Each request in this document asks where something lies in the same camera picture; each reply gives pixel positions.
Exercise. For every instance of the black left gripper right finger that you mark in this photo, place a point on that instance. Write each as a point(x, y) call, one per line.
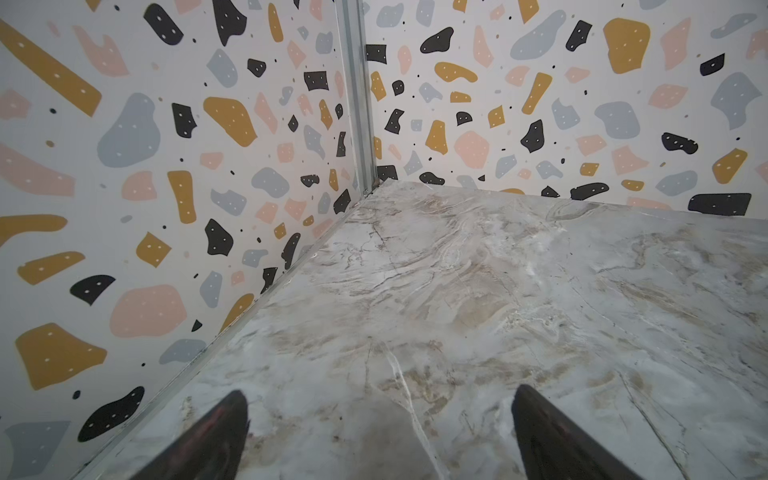
point(552, 446)

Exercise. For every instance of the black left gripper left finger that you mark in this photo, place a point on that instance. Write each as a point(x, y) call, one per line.
point(211, 449)

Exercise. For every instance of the aluminium corner post left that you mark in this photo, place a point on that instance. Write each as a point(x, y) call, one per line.
point(352, 46)

